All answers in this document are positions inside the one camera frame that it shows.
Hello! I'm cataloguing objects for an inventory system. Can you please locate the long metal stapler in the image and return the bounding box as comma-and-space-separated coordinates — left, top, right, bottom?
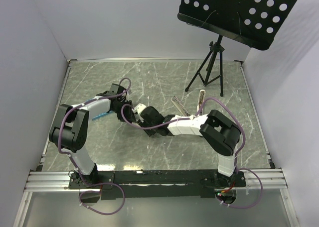
171, 96, 195, 117

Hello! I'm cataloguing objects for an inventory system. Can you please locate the white stapler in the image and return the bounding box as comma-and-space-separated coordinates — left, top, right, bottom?
197, 89, 206, 111

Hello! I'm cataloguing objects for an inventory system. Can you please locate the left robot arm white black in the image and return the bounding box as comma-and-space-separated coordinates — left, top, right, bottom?
49, 83, 137, 188

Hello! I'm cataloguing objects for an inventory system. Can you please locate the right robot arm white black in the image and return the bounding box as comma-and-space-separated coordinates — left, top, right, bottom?
134, 104, 241, 186

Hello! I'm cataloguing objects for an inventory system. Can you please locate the black tripod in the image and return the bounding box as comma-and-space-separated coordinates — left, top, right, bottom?
184, 35, 225, 97

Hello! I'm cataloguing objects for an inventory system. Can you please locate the black perforated music stand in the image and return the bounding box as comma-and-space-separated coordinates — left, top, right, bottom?
177, 0, 297, 51

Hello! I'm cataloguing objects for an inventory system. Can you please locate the blue studded base plate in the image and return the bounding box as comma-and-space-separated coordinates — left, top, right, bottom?
92, 111, 113, 121

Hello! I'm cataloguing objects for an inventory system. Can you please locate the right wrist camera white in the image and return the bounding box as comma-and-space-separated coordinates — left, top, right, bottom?
133, 103, 147, 121

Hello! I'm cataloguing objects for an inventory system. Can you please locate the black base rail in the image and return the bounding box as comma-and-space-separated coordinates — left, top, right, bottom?
68, 169, 246, 200

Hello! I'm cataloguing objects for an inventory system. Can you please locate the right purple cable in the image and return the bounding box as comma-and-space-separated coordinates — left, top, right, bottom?
121, 97, 265, 209

